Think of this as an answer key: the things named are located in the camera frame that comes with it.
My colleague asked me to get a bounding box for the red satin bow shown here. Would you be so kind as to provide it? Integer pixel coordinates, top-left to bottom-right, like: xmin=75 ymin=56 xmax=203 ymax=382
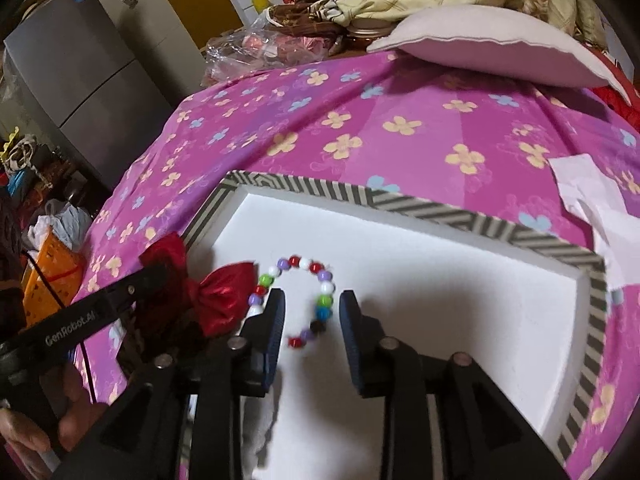
xmin=139 ymin=232 xmax=256 ymax=337

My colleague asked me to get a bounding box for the multicolour round bead bracelet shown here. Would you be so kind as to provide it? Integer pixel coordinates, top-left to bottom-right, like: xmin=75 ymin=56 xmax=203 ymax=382
xmin=246 ymin=253 xmax=335 ymax=350

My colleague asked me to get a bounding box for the person's left hand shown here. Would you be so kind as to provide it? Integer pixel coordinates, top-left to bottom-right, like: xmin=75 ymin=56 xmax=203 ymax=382
xmin=1 ymin=363 xmax=108 ymax=479

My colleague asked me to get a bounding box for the orange plastic basket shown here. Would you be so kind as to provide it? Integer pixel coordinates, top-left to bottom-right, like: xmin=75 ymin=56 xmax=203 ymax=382
xmin=23 ymin=229 xmax=86 ymax=328

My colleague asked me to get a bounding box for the striped hexagonal white tray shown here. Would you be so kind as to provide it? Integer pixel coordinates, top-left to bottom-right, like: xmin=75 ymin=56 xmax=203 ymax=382
xmin=183 ymin=171 xmax=608 ymax=479

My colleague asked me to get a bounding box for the grey refrigerator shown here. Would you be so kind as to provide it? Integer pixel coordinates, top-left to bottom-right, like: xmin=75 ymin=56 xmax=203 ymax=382
xmin=4 ymin=0 xmax=171 ymax=188

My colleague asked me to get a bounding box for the pink floral bed sheet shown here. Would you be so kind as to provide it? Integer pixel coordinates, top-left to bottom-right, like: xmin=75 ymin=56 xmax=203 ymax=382
xmin=79 ymin=52 xmax=639 ymax=479

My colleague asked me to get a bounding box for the white paper sheet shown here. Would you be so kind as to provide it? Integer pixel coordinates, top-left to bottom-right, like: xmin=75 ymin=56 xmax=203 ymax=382
xmin=549 ymin=154 xmax=640 ymax=292

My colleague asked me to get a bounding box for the clear plastic bag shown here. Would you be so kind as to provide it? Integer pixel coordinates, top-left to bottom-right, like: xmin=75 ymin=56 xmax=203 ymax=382
xmin=201 ymin=9 xmax=344 ymax=88

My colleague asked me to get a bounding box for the white pink pillow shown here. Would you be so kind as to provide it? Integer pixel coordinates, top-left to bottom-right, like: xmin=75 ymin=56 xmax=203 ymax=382
xmin=368 ymin=4 xmax=618 ymax=89

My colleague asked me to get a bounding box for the red ruffled cushion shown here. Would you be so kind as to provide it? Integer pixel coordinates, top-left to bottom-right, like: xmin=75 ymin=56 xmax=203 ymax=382
xmin=585 ymin=44 xmax=639 ymax=131

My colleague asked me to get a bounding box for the black cable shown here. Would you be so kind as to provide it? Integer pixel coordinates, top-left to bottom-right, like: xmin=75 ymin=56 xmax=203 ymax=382
xmin=24 ymin=251 xmax=99 ymax=406

